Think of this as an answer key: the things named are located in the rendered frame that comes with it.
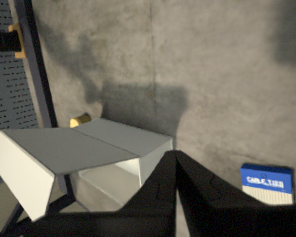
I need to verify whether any blue and white bag of cable ties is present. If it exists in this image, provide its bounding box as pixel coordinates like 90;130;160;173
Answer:
240;164;294;204

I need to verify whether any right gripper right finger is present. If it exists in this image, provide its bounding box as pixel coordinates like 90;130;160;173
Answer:
174;150;296;237

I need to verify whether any white cardboard box with lid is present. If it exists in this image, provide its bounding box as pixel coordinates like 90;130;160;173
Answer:
0;118;173;221

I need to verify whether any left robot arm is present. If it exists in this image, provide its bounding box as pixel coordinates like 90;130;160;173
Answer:
0;30;22;53

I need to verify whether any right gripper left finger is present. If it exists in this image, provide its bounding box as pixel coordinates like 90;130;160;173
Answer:
23;150;177;237

